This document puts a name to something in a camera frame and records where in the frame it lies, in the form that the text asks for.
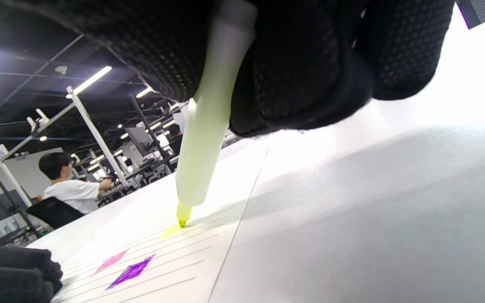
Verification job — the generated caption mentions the person's left hand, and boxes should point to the person's left hand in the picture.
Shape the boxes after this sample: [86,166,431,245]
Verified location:
[0,246,64,303]

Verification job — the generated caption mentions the white lined paper sheet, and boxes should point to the white lined paper sheet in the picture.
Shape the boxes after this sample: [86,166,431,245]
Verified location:
[51,145,269,303]

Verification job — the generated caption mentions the yellow highlighter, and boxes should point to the yellow highlighter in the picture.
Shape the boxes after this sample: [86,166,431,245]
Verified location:
[175,0,258,229]

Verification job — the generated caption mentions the black swivel chair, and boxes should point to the black swivel chair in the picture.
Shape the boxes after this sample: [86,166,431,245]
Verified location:
[26,197,85,230]

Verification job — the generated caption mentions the white metal frame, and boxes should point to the white metal frame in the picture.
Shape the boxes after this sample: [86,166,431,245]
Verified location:
[0,86,130,207]

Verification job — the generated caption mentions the person's right hand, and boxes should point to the person's right hand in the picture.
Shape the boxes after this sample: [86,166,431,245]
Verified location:
[11,0,456,136]

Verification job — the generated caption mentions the grey monitor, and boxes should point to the grey monitor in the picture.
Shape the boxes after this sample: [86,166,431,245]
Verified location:
[125,126,160,159]

